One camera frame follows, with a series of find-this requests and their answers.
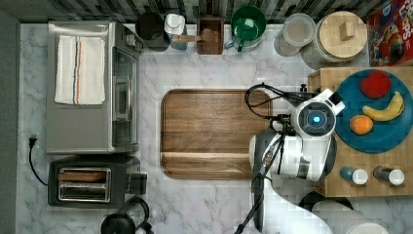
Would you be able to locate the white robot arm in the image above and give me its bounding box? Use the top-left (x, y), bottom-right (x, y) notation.
top-left (235, 84), bottom-right (345, 234)

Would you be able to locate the wooden cutting board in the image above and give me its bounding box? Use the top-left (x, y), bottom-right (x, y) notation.
top-left (161, 89), bottom-right (272, 179)

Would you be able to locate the wooden spoon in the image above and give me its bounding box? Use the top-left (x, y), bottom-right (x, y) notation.
top-left (172, 28), bottom-right (219, 43)

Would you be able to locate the brown wooden utensil box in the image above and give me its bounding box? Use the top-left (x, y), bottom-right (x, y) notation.
top-left (197, 18), bottom-right (224, 55)

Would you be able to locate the white blue milk bottle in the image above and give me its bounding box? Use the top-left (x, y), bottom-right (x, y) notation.
top-left (164, 14), bottom-right (187, 51)

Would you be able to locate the silver toaster oven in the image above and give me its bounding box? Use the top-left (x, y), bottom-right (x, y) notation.
top-left (46, 20), bottom-right (142, 155)

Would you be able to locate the green mug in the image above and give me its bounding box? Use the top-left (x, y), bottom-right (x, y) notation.
top-left (231, 6), bottom-right (267, 53)

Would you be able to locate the black round container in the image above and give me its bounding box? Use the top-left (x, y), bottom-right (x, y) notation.
top-left (135, 13), bottom-right (169, 52)

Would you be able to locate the jar with clear lid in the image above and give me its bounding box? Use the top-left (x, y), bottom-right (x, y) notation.
top-left (274, 13), bottom-right (316, 57)

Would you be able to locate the striped white towel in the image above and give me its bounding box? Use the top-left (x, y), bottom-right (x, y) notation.
top-left (55, 35), bottom-right (105, 105)

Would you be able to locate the black slot toaster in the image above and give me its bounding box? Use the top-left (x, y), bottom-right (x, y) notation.
top-left (48, 155), bottom-right (147, 209)

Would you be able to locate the orange plush fruit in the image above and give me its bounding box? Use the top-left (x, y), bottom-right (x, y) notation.
top-left (350, 115), bottom-right (373, 135)

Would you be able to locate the jar with wooden lid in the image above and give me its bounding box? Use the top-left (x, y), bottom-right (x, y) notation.
top-left (301, 11), bottom-right (367, 64)

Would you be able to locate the blue shaker white cap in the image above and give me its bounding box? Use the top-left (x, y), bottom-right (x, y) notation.
top-left (340, 166), bottom-right (368, 185)

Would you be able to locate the red plush fruit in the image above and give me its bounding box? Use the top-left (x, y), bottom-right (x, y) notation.
top-left (359, 70), bottom-right (392, 98)

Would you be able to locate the blue plate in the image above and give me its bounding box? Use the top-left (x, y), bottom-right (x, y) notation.
top-left (335, 69), bottom-right (412, 153)

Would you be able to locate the yellow plush banana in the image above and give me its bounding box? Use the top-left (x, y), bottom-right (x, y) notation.
top-left (362, 92), bottom-right (404, 122)

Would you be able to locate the silver shaker white cap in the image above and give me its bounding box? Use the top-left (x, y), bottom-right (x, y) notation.
top-left (373, 166), bottom-right (405, 186)

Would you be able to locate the red Froot Loops box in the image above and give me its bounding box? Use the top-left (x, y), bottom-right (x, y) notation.
top-left (367, 0), bottom-right (413, 66)

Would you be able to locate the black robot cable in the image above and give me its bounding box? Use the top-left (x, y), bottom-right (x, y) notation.
top-left (233, 82), bottom-right (320, 234)

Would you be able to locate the black power cord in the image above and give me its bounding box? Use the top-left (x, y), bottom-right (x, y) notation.
top-left (28, 136), bottom-right (49, 187)

